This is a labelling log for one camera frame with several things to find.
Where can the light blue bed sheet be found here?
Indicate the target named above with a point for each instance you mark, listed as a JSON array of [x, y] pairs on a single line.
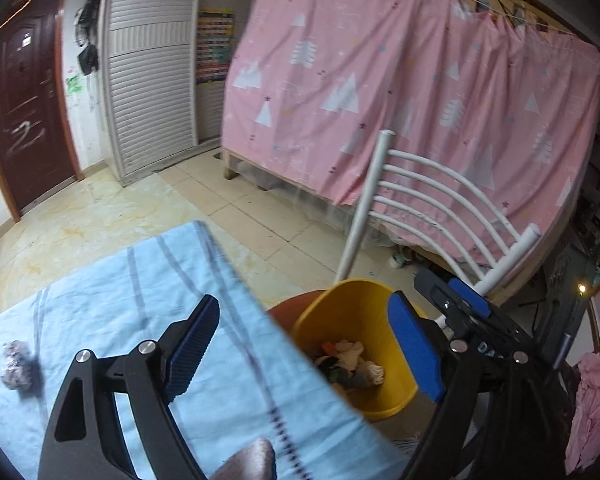
[[158, 363]]

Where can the white metal chair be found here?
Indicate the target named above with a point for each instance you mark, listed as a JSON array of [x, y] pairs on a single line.
[[434, 207]]

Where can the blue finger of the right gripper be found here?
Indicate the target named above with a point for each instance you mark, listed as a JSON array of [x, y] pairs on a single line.
[[477, 303]]

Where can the yellow plastic trash bin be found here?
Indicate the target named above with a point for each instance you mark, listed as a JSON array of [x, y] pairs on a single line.
[[346, 334]]

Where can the colourful grid wall poster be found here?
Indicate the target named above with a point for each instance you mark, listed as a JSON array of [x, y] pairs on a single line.
[[214, 36]]

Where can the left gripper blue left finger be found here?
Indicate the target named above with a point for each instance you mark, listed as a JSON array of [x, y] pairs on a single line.
[[184, 344]]

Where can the white louvered wardrobe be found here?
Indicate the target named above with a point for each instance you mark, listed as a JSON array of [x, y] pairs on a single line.
[[147, 56]]

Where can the wooden bunk bed frame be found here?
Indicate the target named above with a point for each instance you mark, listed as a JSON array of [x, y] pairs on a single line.
[[430, 110]]

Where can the dark brown wooden door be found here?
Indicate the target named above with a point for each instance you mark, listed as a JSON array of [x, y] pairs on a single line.
[[37, 152]]

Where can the black bags hanging on wall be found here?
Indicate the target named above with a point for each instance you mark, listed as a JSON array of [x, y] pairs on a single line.
[[85, 34]]

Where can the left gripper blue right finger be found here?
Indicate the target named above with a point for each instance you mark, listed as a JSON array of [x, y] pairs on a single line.
[[420, 349]]

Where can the pink tree-print curtain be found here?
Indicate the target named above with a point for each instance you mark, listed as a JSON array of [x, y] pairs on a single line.
[[405, 95]]

